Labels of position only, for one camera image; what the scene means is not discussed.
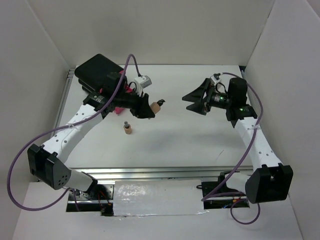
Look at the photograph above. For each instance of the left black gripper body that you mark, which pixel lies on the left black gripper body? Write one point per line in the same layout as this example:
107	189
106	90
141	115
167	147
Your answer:
132	101

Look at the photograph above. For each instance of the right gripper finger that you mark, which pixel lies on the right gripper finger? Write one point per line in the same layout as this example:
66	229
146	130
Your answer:
197	94
198	107

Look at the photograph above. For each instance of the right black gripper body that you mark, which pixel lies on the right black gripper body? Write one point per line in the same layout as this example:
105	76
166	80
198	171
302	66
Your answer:
209	95

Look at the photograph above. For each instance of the foundation bottle with black cap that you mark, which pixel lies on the foundation bottle with black cap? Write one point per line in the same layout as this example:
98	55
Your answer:
156	106

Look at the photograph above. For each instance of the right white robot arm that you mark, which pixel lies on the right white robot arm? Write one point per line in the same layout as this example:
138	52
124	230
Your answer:
259	174

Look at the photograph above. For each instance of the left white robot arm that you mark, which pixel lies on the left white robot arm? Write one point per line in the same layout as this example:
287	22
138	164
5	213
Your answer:
47	161

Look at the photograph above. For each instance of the foundation bottle with silver pump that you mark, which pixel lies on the foundation bottle with silver pump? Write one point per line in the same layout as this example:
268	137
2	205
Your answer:
127	128

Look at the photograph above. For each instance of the black drawer organizer box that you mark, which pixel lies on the black drawer organizer box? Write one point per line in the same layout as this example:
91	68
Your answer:
99	75

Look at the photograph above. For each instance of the white taped cover plate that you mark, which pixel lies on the white taped cover plate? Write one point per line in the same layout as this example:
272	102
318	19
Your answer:
157	198

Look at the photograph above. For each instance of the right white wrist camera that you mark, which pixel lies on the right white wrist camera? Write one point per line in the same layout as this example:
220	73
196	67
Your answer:
216	78

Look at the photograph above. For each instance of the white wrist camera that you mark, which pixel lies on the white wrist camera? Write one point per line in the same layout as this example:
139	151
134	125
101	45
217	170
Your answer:
216	78
143	81

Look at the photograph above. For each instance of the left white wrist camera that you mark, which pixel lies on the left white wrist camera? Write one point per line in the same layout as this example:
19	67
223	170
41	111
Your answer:
143	81

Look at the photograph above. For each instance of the aluminium front rail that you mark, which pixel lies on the aluminium front rail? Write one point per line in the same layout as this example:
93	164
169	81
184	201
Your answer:
110	175

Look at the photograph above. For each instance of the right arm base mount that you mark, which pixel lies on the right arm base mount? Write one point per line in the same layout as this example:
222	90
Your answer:
224	199

